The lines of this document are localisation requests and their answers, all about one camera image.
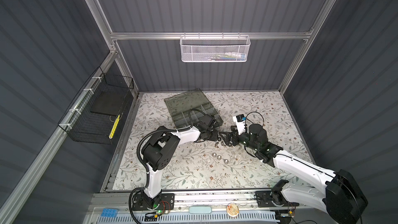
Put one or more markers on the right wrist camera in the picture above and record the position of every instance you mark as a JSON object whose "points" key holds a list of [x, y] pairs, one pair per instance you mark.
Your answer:
{"points": [[240, 121]]}

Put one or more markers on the floral table mat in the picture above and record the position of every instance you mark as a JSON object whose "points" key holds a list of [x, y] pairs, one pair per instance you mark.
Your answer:
{"points": [[193, 167]]}

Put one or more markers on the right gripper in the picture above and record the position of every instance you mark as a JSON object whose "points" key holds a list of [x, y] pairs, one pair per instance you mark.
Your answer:
{"points": [[236, 137]]}

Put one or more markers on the round tape roll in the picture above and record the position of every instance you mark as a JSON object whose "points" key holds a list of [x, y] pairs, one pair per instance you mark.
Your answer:
{"points": [[232, 210]]}

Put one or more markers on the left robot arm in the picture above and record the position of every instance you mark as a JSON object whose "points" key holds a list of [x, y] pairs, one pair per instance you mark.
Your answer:
{"points": [[157, 148]]}

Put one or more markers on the grey compartment organizer box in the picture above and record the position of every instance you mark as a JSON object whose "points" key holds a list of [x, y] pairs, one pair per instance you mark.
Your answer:
{"points": [[180, 104]]}

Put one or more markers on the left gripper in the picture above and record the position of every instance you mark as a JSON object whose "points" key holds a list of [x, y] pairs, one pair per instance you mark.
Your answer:
{"points": [[213, 134]]}

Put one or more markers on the white wire mesh basket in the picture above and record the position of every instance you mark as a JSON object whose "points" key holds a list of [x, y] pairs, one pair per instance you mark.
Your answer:
{"points": [[212, 49]]}

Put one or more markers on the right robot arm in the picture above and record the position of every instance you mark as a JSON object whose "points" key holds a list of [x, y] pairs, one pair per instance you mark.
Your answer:
{"points": [[336, 193]]}

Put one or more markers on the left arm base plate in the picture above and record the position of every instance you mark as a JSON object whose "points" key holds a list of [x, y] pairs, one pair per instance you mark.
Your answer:
{"points": [[142, 202]]}

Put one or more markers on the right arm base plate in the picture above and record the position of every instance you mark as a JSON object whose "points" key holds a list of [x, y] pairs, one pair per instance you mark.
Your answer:
{"points": [[271, 199]]}

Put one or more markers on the black wire basket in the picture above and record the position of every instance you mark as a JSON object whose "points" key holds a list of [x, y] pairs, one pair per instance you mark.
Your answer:
{"points": [[91, 119]]}

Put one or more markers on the blue block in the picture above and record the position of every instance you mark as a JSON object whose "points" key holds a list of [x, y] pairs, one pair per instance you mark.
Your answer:
{"points": [[109, 213]]}

